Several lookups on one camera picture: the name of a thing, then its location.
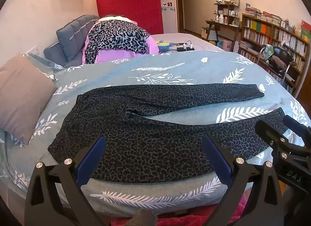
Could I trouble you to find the black chair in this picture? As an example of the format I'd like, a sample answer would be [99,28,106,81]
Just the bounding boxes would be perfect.
[259,45,295,80]

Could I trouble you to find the wooden desk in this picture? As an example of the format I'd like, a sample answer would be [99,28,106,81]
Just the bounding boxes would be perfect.
[201,20,242,46]

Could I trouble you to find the black power strip with chargers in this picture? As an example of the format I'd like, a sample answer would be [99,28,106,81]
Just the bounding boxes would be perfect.
[176,41,195,52]

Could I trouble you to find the taupe pillow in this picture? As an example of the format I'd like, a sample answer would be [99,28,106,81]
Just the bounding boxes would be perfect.
[0,53,58,147]

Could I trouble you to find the leopard print cloth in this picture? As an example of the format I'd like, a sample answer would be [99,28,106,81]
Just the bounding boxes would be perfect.
[84,20,150,64]

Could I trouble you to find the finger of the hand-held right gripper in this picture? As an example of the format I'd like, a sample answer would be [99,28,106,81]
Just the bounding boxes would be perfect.
[255,118,293,159]
[282,115,311,155]

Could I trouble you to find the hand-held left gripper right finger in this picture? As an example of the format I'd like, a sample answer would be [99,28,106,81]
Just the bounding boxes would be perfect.
[202,134,283,226]

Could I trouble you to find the grey padded headboard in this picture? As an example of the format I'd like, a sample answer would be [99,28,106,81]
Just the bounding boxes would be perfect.
[44,15,100,69]

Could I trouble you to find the grey leaf print duvet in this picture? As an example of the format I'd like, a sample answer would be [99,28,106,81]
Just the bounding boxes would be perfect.
[0,49,311,214]

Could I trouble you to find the yellow and blue toy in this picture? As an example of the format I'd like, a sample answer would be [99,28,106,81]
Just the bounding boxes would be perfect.
[155,40,174,52]

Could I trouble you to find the wooden desktop shelf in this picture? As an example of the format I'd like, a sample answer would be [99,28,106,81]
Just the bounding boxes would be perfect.
[213,0,241,25]

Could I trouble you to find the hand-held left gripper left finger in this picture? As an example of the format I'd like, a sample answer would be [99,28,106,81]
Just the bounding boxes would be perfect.
[24,135,114,226]

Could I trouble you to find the floral cloth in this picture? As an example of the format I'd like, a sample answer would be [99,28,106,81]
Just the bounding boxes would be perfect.
[263,44,275,59]

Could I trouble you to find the wooden bookshelf with books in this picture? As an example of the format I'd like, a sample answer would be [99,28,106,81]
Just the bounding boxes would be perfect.
[239,3,311,95]

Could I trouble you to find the red upright mattress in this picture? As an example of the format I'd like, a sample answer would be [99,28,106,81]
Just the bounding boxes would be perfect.
[95,0,164,35]

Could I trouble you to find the dark leopard print pants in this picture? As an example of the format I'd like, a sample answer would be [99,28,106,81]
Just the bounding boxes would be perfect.
[48,84,288,184]

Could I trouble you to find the pink and teal bin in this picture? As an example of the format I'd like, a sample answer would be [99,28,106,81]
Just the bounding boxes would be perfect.
[217,40,234,52]

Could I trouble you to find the white wardrobe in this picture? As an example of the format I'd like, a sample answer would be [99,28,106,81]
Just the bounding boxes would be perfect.
[158,0,179,34]

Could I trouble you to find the wooden door frame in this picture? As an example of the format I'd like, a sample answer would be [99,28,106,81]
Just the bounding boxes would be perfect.
[175,0,186,33]

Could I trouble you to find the red cloth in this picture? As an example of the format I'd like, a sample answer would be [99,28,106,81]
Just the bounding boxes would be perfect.
[109,202,255,226]

